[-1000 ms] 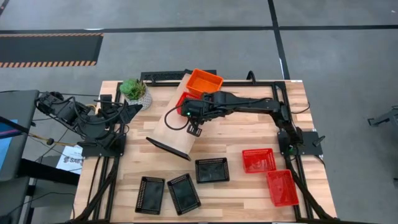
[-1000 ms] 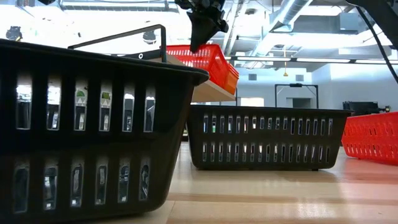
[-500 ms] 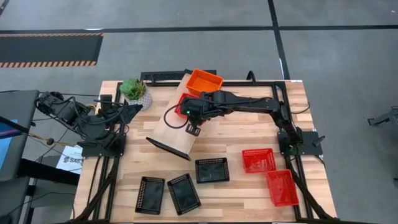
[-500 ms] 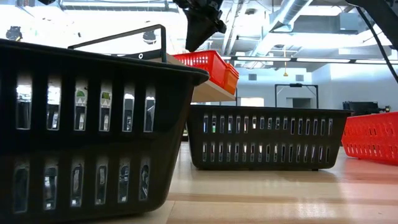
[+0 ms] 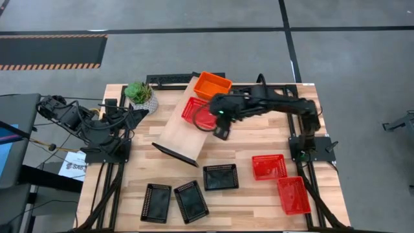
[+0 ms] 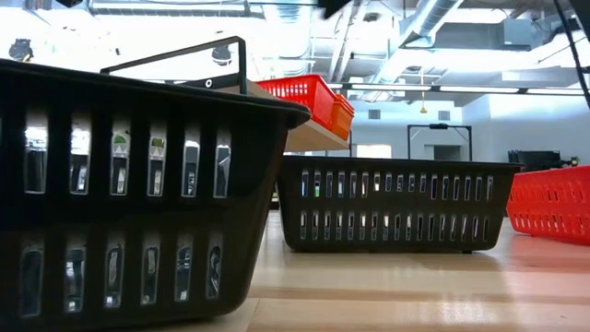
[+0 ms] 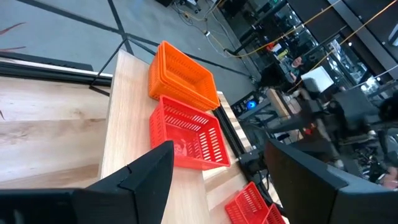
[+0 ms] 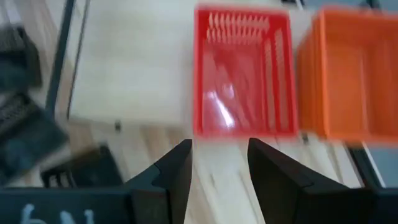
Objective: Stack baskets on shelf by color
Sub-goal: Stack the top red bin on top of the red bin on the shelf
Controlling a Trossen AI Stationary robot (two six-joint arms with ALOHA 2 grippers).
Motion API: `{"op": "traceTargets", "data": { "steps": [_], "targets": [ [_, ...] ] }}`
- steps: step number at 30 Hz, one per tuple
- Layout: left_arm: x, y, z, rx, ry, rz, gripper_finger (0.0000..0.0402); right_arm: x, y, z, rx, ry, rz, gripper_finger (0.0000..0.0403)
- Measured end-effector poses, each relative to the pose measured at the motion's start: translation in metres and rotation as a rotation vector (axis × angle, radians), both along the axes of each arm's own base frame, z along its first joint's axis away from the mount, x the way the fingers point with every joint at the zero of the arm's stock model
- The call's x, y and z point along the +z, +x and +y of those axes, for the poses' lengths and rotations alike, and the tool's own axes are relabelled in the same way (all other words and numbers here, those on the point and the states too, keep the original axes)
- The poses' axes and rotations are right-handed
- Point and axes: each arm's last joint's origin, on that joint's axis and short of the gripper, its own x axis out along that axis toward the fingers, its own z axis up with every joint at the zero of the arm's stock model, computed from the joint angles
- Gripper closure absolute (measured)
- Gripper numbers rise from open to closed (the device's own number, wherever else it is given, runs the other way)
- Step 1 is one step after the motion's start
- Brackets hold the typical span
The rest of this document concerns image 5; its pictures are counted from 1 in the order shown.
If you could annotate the white triangle-patterned plant pot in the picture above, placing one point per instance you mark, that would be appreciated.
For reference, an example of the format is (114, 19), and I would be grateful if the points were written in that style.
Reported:
(149, 105)

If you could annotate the blue screen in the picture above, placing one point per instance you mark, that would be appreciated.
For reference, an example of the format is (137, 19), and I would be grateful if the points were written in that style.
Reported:
(4, 152)

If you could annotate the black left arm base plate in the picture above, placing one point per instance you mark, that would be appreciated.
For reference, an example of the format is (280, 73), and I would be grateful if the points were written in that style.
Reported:
(106, 157)

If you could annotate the white printed paper sheet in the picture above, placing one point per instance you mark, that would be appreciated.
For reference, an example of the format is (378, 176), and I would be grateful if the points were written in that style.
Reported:
(72, 168)

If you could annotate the red plastic basket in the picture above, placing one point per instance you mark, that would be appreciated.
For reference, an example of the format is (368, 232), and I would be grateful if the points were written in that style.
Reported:
(268, 166)
(194, 111)
(293, 195)

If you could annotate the grey metal floor stand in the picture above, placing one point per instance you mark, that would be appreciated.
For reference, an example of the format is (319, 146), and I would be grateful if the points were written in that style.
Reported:
(401, 123)

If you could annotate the black plastic basket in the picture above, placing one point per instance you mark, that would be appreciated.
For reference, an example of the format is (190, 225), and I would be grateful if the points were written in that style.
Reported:
(220, 177)
(156, 203)
(191, 202)

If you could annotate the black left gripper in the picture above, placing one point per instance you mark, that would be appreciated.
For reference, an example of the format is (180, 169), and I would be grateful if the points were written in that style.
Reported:
(126, 119)

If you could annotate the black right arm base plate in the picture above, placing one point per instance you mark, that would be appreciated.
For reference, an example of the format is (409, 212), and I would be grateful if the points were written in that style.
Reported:
(323, 149)

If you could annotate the dark grey side desk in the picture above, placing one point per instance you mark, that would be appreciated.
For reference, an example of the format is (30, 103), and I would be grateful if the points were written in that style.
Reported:
(19, 106)

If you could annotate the green succulent plant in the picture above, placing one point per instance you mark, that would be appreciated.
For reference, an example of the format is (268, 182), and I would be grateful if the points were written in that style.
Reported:
(139, 92)

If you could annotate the black hazard-striped floor mat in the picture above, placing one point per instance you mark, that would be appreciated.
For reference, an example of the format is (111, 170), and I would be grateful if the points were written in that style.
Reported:
(48, 51)

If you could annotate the orange plastic basket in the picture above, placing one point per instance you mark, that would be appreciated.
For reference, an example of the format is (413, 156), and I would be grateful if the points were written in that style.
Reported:
(211, 84)

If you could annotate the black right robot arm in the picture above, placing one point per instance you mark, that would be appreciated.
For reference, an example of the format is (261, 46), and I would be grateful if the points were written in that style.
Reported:
(284, 103)

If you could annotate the black aluminium table frame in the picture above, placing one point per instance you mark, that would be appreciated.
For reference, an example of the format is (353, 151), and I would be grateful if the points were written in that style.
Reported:
(278, 86)

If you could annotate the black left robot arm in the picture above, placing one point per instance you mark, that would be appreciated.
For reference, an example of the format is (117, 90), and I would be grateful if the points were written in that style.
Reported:
(74, 118)

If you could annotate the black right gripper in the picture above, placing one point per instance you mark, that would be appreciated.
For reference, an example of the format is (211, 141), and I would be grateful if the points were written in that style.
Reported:
(223, 105)

